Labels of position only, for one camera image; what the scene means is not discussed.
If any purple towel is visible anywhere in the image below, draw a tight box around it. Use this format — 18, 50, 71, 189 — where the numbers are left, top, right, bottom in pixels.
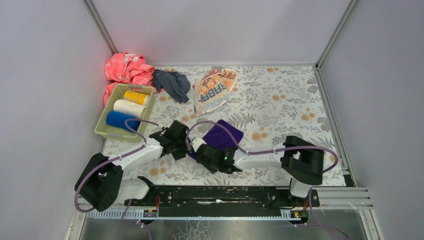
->
187, 119, 244, 160

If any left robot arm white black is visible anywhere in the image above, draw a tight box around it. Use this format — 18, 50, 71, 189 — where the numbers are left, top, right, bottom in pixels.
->
73, 120, 189, 213

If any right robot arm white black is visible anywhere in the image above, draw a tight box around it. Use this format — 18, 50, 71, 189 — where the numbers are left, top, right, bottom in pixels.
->
191, 136, 325, 199

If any white rolled towel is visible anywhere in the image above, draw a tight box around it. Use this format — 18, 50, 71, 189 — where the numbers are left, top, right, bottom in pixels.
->
113, 99, 146, 119

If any dark grey cloth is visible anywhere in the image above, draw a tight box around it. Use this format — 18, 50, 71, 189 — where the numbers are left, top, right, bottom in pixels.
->
152, 69, 191, 103

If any pale green plastic basket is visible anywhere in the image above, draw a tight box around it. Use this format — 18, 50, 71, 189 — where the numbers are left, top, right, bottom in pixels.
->
94, 83, 156, 143

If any yellow rolled towel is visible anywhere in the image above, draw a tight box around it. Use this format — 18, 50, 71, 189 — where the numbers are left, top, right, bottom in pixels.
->
123, 90, 150, 105

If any blue rolled towel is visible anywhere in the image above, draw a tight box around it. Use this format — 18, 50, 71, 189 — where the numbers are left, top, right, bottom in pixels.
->
106, 111, 141, 132

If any beige lettered towel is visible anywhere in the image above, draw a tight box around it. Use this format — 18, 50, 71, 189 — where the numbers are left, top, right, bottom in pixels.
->
193, 68, 239, 116

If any floral table cloth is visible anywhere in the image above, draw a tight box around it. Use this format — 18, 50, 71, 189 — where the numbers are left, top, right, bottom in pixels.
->
94, 64, 347, 187

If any pink patterned cloth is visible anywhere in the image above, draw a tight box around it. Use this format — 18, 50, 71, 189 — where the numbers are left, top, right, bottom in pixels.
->
103, 52, 156, 105

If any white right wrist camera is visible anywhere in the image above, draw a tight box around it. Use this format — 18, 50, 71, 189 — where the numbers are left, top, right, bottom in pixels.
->
191, 137, 207, 153

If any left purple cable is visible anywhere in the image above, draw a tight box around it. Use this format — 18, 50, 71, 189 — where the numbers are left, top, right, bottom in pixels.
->
73, 118, 160, 240

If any purple cable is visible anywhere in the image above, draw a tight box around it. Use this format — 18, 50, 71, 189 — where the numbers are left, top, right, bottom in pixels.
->
73, 118, 160, 240
186, 120, 350, 240

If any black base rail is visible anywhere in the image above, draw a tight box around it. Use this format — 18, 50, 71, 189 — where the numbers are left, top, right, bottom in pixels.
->
125, 185, 320, 218

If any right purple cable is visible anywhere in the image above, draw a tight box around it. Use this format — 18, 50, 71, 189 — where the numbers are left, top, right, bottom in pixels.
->
186, 120, 350, 240

